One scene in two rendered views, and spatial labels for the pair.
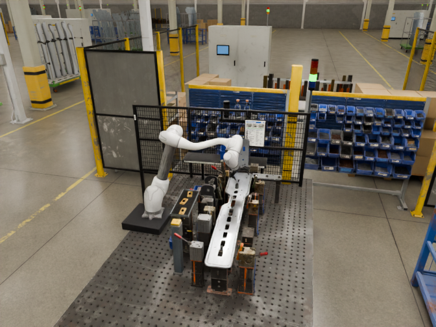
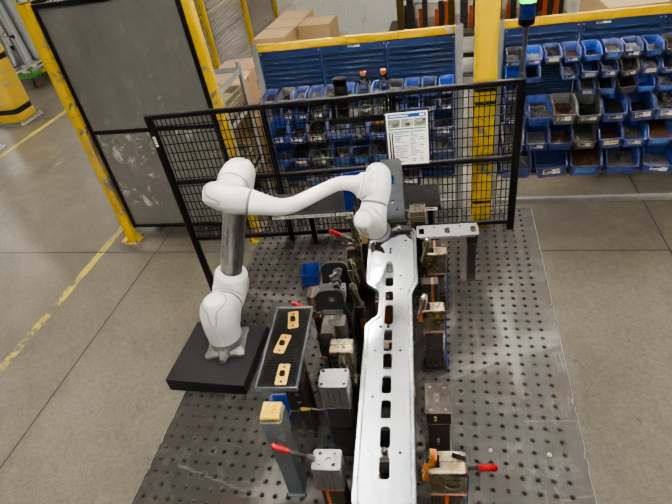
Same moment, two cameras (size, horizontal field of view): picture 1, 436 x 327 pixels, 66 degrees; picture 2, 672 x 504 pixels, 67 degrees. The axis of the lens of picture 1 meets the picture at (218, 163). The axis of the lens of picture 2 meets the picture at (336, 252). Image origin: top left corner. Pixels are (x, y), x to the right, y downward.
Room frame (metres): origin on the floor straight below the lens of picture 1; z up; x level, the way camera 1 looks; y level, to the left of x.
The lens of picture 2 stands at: (1.02, -0.02, 2.44)
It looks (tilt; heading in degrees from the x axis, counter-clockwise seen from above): 37 degrees down; 2
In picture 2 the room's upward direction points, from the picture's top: 10 degrees counter-clockwise
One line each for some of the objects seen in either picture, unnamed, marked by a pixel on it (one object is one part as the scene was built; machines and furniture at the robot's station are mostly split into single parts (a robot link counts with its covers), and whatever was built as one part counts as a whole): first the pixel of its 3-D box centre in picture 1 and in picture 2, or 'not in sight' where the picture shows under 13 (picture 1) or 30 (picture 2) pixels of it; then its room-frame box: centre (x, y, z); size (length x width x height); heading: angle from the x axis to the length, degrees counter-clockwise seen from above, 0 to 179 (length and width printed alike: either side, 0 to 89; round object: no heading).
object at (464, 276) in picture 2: (277, 191); (471, 254); (2.95, -0.60, 0.84); 0.11 x 0.06 x 0.29; 80
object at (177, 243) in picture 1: (178, 248); (286, 452); (1.98, 0.30, 0.92); 0.08 x 0.08 x 0.44; 80
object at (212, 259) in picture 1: (232, 209); (390, 331); (2.38, -0.12, 1.00); 1.38 x 0.22 x 0.02; 170
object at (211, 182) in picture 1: (210, 204); (340, 319); (2.54, 0.07, 0.94); 0.18 x 0.13 x 0.49; 170
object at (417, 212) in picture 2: (254, 180); (418, 237); (3.11, -0.37, 0.88); 0.08 x 0.08 x 0.36; 80
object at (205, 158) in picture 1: (224, 159); (354, 202); (3.33, -0.08, 1.01); 0.90 x 0.22 x 0.03; 80
